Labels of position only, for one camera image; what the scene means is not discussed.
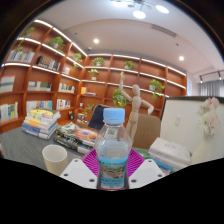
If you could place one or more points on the black track light rail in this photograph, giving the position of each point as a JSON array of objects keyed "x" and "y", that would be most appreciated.
[{"x": 210, "y": 73}]

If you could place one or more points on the grey curtain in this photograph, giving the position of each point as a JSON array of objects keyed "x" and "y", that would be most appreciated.
[{"x": 211, "y": 88}]

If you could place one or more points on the colourful book stack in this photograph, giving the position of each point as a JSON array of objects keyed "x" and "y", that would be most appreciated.
[{"x": 40, "y": 123}]

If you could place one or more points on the white vase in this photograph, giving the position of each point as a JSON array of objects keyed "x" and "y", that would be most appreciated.
[{"x": 208, "y": 151}]

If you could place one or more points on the orange wooden shelf unit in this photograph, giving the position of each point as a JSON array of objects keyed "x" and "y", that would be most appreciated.
[{"x": 106, "y": 76}]

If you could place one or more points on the cream cup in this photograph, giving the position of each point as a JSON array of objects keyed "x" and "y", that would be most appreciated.
[{"x": 55, "y": 160}]

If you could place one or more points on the pink white flower bouquet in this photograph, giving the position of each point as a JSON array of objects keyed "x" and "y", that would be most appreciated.
[{"x": 208, "y": 116}]

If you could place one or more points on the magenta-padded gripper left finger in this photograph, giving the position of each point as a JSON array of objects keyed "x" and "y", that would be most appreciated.
[{"x": 78, "y": 173}]

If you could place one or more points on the dark chair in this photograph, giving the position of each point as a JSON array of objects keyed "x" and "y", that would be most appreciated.
[{"x": 96, "y": 116}]

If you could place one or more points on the clear water bottle blue cap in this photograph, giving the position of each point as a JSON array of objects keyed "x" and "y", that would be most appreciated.
[{"x": 112, "y": 146}]

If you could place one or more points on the white wall socket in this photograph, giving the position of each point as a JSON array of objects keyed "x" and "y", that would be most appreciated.
[{"x": 178, "y": 120}]

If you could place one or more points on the blue white tissue pack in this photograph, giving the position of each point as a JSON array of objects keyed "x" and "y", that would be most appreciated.
[{"x": 165, "y": 168}]

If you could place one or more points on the dark book stack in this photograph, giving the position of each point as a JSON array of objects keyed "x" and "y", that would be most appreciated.
[{"x": 78, "y": 136}]

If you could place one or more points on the recessed ceiling lights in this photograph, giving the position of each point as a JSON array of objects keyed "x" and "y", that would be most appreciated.
[{"x": 96, "y": 41}]

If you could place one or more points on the ceiling air vent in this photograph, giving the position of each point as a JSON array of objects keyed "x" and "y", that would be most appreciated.
[{"x": 164, "y": 30}]

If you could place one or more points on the wooden artist mannequin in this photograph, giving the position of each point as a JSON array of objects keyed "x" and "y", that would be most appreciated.
[{"x": 135, "y": 106}]

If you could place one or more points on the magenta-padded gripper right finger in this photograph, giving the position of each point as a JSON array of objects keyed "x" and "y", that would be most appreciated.
[{"x": 146, "y": 173}]

